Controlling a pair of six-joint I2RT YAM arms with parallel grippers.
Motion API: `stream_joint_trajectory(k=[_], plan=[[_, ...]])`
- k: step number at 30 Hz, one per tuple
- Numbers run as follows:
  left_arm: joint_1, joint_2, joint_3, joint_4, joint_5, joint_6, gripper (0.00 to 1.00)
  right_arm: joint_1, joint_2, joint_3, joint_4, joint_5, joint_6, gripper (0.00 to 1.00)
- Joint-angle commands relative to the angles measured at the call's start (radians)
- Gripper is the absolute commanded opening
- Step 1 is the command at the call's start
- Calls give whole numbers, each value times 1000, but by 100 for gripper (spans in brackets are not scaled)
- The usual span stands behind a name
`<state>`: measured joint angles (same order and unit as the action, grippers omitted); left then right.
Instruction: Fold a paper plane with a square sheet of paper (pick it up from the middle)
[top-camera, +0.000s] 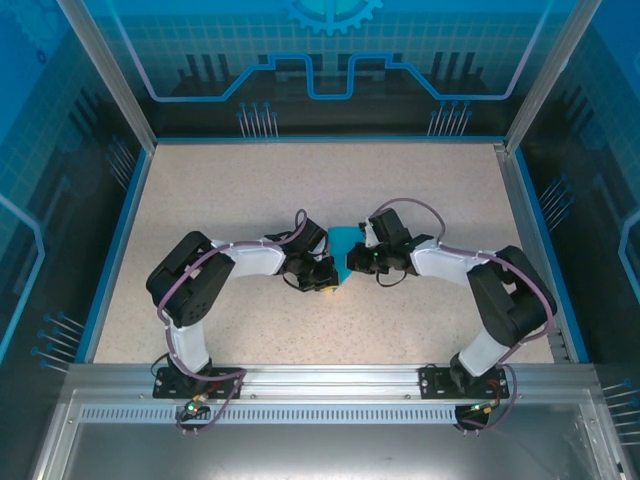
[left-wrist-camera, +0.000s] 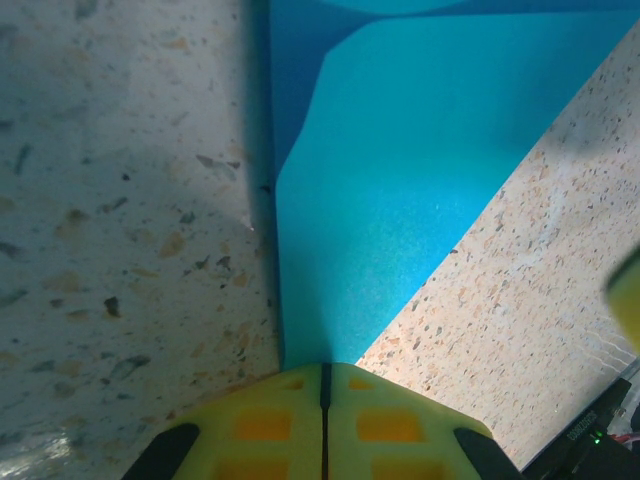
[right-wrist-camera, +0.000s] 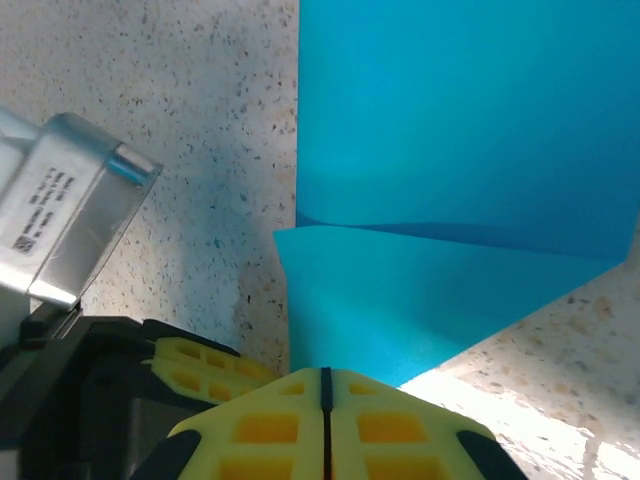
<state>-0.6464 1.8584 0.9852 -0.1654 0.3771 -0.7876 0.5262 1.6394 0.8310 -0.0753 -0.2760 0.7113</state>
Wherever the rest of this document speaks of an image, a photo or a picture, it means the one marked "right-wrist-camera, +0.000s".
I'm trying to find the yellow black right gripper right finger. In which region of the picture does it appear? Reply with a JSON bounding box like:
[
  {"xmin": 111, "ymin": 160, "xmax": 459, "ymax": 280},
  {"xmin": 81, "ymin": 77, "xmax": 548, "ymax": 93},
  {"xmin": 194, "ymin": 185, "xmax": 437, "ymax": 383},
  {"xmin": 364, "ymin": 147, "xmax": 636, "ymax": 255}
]
[{"xmin": 327, "ymin": 367, "xmax": 526, "ymax": 480}]

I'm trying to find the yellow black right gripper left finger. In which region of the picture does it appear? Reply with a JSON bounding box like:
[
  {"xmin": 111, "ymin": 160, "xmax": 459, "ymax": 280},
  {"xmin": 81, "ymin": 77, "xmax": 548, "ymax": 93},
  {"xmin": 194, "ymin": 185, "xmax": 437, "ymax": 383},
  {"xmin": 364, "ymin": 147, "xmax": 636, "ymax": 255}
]
[{"xmin": 132, "ymin": 367, "xmax": 324, "ymax": 480}]

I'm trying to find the blue paper sheet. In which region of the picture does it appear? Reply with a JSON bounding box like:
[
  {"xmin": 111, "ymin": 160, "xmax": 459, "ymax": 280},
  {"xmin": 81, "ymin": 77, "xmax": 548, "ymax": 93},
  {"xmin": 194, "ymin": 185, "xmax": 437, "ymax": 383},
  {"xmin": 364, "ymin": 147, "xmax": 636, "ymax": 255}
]
[{"xmin": 272, "ymin": 0, "xmax": 640, "ymax": 390}]

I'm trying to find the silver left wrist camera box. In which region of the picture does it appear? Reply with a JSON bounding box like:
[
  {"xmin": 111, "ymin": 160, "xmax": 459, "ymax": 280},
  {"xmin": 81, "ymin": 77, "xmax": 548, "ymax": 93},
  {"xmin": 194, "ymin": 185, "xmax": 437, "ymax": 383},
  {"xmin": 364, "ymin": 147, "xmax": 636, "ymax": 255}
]
[{"xmin": 0, "ymin": 104, "xmax": 165, "ymax": 309}]

